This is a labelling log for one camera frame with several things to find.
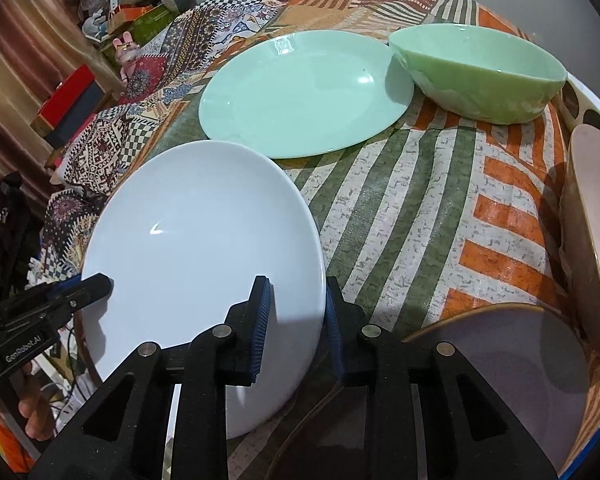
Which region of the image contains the green bowl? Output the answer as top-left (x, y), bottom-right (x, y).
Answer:
top-left (388, 23), bottom-right (567, 124)

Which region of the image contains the checkered patterned blanket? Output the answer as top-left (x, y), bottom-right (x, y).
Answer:
top-left (27, 0), bottom-right (301, 291)

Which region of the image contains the white plate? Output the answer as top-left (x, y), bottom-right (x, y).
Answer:
top-left (81, 140), bottom-right (327, 440)

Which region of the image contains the green plate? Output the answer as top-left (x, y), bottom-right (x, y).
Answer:
top-left (198, 30), bottom-right (415, 159)

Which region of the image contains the striped brown curtain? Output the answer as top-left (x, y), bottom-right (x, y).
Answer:
top-left (0, 0), bottom-right (122, 211)

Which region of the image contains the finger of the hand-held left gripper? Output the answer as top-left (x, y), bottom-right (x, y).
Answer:
top-left (24, 276), bottom-right (86, 296)
top-left (0, 273), bottom-right (113, 330)

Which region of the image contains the green box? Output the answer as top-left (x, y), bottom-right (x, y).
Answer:
top-left (100, 5), bottom-right (177, 56)

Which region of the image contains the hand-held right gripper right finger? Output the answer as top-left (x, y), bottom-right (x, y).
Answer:
top-left (323, 276), bottom-right (562, 480)

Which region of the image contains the striped patchwork blanket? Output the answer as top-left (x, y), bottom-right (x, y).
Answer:
top-left (240, 0), bottom-right (600, 480)

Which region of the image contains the pink bowl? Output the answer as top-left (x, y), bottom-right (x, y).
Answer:
top-left (562, 124), bottom-right (600, 381)

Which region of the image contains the black cable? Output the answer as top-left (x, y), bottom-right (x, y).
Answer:
top-left (55, 322), bottom-right (98, 411)

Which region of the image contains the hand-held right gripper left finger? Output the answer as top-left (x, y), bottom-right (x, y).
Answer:
top-left (27, 275), bottom-right (277, 480)

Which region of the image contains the dark cloth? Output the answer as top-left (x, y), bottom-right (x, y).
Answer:
top-left (0, 172), bottom-right (36, 291)

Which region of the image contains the dark blue box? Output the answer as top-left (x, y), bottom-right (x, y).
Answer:
top-left (45, 82), bottom-right (104, 149)

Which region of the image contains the red box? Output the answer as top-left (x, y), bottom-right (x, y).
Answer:
top-left (36, 63), bottom-right (95, 137)

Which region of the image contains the person's left hand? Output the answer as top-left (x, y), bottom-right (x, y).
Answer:
top-left (10, 360), bottom-right (61, 443)

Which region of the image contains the pink plate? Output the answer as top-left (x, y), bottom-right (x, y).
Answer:
top-left (275, 303), bottom-right (593, 480)

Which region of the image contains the pink rabbit toy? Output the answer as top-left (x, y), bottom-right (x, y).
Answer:
top-left (112, 31), bottom-right (142, 82)

